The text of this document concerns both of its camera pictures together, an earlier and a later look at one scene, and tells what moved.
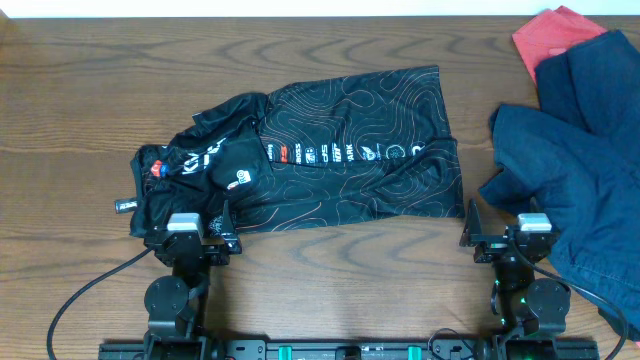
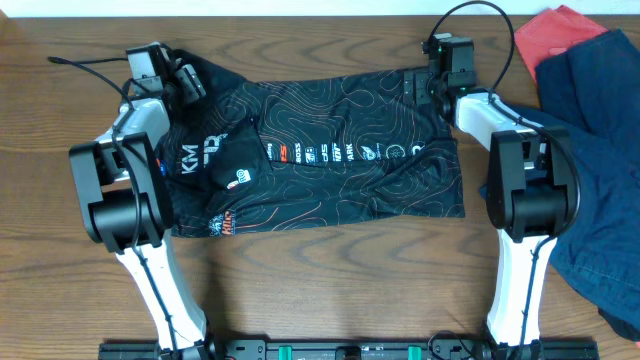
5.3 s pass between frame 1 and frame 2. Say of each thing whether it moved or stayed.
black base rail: stayed
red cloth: stayed
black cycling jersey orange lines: moved
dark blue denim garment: stayed
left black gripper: moved
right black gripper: moved
